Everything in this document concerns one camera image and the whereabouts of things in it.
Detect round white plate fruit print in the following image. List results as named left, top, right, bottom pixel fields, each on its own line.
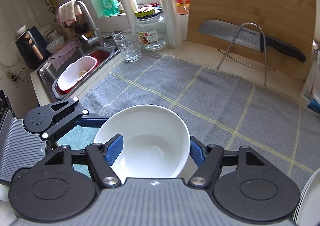
left=293, top=169, right=320, bottom=225

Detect white bowl pink flowers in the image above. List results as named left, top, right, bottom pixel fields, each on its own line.
left=94, top=105, right=190, bottom=182

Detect chrome kitchen faucet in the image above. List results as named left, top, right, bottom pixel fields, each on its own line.
left=74, top=0, right=105, bottom=47

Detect white container in sink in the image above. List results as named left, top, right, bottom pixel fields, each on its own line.
left=57, top=56, right=98, bottom=91

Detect black air fryer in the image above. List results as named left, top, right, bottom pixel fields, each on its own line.
left=15, top=26, right=51, bottom=70

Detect grey blue checked cloth mat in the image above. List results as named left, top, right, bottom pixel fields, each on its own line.
left=80, top=51, right=319, bottom=188

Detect pink white dish cloth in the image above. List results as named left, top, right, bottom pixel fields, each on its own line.
left=57, top=0, right=82, bottom=26

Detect clear drinking glass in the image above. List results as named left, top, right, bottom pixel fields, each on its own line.
left=113, top=29, right=142, bottom=63

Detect white blue plastic bag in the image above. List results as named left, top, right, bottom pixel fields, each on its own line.
left=300, top=40, right=319, bottom=114

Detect large glass jar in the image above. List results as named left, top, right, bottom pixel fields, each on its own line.
left=134, top=6, right=169, bottom=51

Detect stack of clear plastic cups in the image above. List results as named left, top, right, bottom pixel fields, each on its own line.
left=160, top=0, right=182, bottom=49

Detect bamboo cutting board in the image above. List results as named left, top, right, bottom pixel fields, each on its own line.
left=187, top=0, right=316, bottom=80

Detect metal wire board rack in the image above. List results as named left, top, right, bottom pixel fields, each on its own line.
left=216, top=0, right=276, bottom=87

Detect santoku knife black handle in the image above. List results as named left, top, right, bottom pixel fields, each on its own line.
left=198, top=19, right=306, bottom=63

